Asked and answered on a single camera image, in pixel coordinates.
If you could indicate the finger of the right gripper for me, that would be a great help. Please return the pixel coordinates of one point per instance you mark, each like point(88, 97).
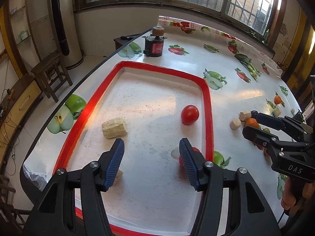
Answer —
point(270, 121)
point(260, 137)

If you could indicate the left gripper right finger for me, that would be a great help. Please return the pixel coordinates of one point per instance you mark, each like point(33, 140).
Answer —
point(248, 210)

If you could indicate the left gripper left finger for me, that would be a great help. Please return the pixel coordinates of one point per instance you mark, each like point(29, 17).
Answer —
point(54, 212)

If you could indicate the large beige wooden block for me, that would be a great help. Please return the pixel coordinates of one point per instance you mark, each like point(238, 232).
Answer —
point(118, 176)

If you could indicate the red cherry tomato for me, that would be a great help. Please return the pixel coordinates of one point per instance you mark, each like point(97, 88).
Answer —
point(189, 114)

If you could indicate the rectangular beige wood block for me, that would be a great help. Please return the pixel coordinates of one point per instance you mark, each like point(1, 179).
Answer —
point(114, 128)

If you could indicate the right human hand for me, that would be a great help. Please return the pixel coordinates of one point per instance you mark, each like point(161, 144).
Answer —
point(298, 198)

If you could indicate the far wood block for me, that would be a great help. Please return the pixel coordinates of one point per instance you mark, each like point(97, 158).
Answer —
point(276, 111)

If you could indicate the dark purple plum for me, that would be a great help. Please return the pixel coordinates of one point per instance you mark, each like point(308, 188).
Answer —
point(254, 113)

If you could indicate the orange behind on left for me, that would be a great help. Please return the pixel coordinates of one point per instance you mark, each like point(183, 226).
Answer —
point(252, 122)

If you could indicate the small far orange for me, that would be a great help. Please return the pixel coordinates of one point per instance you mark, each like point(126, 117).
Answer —
point(277, 100)

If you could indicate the black motor right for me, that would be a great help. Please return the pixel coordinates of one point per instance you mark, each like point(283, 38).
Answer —
point(299, 117)

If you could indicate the fruit print tablecloth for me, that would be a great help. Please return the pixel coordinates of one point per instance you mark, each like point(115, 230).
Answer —
point(208, 54)

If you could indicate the green leafy vegetable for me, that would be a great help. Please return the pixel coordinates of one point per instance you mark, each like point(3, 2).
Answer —
point(246, 61)

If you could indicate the red rimmed white tray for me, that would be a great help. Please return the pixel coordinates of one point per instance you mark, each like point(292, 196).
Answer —
point(153, 196)

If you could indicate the low wooden cabinet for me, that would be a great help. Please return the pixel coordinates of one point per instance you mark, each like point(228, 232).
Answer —
point(15, 107)

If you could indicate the black red motor left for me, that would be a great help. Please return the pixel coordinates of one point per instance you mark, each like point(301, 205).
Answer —
point(154, 42)

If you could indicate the dark wooden stool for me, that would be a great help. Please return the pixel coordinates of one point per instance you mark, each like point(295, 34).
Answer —
point(51, 74)

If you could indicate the white standing air conditioner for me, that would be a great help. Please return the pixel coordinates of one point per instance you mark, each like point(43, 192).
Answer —
point(64, 31)

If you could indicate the wooden wall shelf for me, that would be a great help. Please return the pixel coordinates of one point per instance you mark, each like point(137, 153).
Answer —
point(19, 43)

